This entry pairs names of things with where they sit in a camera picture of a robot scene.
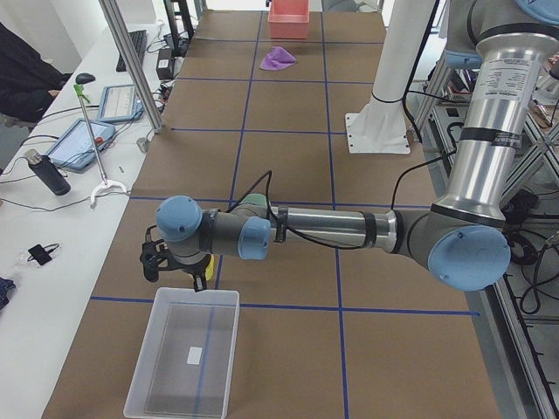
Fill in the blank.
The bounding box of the clear plastic storage box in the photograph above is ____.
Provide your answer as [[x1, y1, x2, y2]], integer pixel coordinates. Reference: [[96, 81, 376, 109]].
[[123, 287, 240, 418]]

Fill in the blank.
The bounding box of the yellow cup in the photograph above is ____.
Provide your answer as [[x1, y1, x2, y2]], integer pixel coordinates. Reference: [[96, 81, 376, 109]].
[[204, 255, 215, 281]]

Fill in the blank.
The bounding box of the purple cloth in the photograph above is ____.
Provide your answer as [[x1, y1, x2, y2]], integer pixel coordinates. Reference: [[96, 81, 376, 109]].
[[259, 46, 297, 72]]

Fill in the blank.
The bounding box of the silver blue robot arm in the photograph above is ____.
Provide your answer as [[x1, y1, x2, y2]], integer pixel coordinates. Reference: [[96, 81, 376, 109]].
[[141, 1, 558, 292]]

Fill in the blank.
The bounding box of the black keyboard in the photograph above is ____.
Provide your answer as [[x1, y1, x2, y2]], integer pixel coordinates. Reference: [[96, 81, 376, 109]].
[[115, 29, 148, 73]]

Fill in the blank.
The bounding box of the blue cased tablet near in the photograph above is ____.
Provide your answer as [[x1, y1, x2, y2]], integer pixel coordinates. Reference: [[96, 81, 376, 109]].
[[45, 119, 116, 172]]

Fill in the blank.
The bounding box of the black power adapter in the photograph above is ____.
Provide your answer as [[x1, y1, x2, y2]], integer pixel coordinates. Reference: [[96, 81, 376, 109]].
[[155, 48, 176, 80]]

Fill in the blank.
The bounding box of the aluminium frame post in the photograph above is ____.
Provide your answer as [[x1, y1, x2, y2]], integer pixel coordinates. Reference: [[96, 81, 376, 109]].
[[99, 0, 163, 134]]

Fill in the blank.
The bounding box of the seated person in black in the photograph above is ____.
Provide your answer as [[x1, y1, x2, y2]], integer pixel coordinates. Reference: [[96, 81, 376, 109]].
[[1, 24, 71, 122]]

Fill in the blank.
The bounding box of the mint green bowl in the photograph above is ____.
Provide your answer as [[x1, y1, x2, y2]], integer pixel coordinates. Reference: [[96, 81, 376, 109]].
[[240, 193, 267, 208]]

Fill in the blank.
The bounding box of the blue cased tablet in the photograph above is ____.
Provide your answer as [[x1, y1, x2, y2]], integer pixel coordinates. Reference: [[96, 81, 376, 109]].
[[45, 119, 116, 172], [97, 84, 143, 123]]

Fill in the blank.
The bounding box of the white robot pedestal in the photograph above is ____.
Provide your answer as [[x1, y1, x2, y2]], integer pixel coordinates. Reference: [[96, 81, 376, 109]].
[[345, 0, 438, 155]]

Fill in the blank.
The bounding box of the small black device with cable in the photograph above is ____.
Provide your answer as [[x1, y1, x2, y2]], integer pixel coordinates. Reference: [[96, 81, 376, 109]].
[[27, 243, 60, 266]]

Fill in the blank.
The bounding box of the pink plastic bin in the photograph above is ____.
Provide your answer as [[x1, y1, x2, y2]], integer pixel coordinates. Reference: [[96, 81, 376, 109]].
[[267, 0, 309, 39]]

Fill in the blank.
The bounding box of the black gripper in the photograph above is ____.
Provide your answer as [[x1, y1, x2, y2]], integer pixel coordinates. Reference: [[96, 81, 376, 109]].
[[190, 260, 209, 292]]

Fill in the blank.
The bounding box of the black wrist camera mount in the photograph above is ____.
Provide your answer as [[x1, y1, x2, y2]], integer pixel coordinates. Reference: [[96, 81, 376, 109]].
[[140, 225, 176, 283]]

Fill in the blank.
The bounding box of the blue cased tablet far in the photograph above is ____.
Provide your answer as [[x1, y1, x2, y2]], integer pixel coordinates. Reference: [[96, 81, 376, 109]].
[[97, 84, 143, 123]]

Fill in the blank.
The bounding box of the grabber reacher tool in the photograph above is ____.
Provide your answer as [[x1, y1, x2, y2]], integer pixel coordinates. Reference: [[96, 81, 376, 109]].
[[73, 83, 128, 209]]

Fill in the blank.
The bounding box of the black water bottle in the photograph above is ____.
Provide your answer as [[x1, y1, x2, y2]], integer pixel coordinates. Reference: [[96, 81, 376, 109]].
[[24, 149, 71, 196]]

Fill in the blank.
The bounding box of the white side table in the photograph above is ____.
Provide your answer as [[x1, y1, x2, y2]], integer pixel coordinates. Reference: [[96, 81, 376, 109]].
[[0, 24, 176, 419]]

